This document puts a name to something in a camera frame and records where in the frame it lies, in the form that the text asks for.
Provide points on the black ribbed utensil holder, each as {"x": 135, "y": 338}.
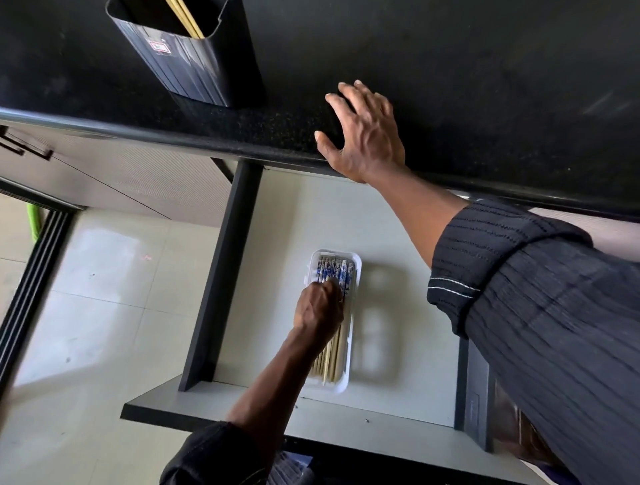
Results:
{"x": 200, "y": 65}

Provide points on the green plastic object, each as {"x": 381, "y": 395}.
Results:
{"x": 35, "y": 222}

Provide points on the open grey drawer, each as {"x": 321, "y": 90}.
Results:
{"x": 300, "y": 220}

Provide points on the person's right forearm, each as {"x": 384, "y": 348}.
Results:
{"x": 525, "y": 300}

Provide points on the person's left forearm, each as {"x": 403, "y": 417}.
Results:
{"x": 270, "y": 394}

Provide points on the bundle of blue patterned chopsticks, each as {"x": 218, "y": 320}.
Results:
{"x": 335, "y": 272}

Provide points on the person's right thumb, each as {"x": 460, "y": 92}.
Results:
{"x": 327, "y": 145}

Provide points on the person's right little finger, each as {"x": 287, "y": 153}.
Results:
{"x": 386, "y": 109}

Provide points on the white plastic tray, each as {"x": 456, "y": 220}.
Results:
{"x": 350, "y": 349}

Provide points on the person's right hand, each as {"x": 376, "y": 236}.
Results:
{"x": 367, "y": 142}

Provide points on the yellow chopstick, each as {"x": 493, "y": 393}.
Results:
{"x": 194, "y": 20}
{"x": 180, "y": 15}

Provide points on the black sliding door track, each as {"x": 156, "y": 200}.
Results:
{"x": 35, "y": 280}

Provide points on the person's left fingers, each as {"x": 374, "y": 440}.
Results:
{"x": 334, "y": 295}

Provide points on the grey cabinet door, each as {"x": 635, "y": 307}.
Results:
{"x": 140, "y": 175}

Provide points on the person's left hand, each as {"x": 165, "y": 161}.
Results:
{"x": 317, "y": 312}

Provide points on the person's right middle finger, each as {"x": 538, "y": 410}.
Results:
{"x": 352, "y": 96}

